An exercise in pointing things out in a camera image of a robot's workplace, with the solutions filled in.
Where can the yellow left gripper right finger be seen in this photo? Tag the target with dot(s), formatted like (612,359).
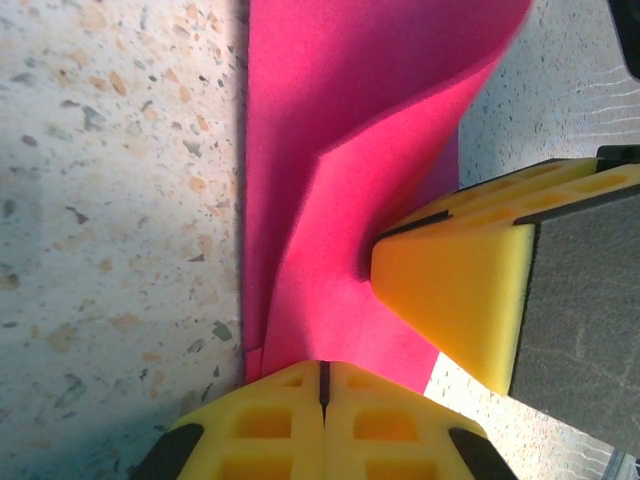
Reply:
(390,430)

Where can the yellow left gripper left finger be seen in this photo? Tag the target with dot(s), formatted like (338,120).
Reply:
(260,430)

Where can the pink paper sheet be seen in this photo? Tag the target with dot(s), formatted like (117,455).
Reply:
(350,75)

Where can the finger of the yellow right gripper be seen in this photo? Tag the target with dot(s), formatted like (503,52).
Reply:
(630,30)
(460,290)

